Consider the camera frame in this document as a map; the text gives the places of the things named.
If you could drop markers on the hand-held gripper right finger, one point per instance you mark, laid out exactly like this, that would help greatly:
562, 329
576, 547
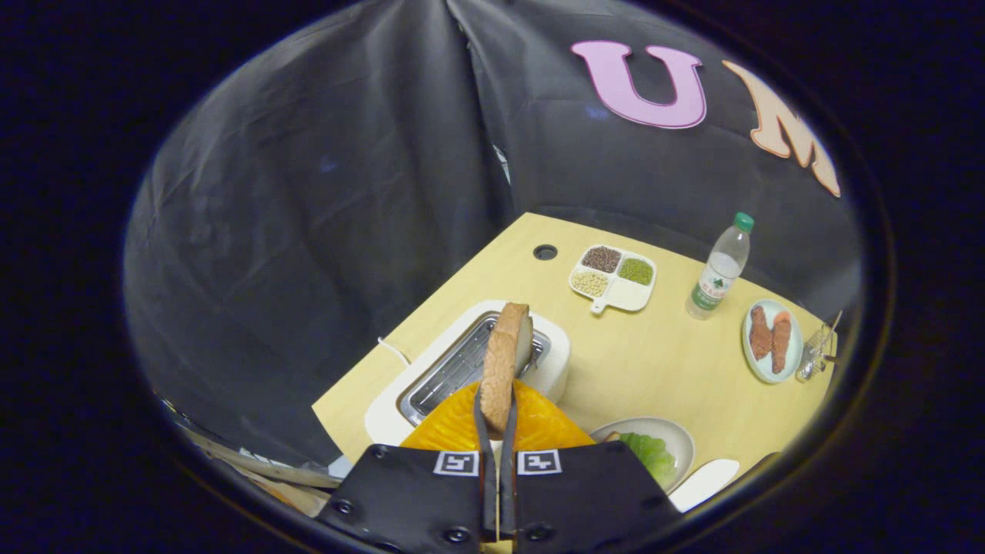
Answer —
508, 477

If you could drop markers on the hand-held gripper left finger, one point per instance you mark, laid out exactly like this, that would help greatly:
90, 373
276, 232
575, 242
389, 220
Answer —
485, 462

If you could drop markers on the plain white bread slice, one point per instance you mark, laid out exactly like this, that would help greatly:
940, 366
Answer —
500, 369

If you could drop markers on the green lettuce leaf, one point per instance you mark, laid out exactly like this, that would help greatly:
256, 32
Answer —
650, 454

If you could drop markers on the white toaster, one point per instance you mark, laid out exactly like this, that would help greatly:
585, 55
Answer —
554, 362

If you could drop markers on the beige round plate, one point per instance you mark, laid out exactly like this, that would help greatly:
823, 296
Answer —
681, 442

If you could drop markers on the beige cardboard panel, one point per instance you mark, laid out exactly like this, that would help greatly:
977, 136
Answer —
292, 488

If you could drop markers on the white square bowl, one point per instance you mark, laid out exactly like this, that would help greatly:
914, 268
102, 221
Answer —
704, 481

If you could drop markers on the white divided seasoning tray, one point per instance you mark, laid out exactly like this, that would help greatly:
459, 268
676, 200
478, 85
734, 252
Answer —
631, 296

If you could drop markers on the brown fried chicken piece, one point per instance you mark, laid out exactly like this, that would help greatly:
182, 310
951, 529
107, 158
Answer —
760, 332

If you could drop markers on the clear plastic water bottle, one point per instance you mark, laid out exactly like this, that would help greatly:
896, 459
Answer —
719, 269

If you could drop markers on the light blue plate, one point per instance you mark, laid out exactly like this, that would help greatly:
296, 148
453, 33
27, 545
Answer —
796, 338

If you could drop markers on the wooden stick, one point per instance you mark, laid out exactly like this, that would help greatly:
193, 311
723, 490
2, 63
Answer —
831, 327

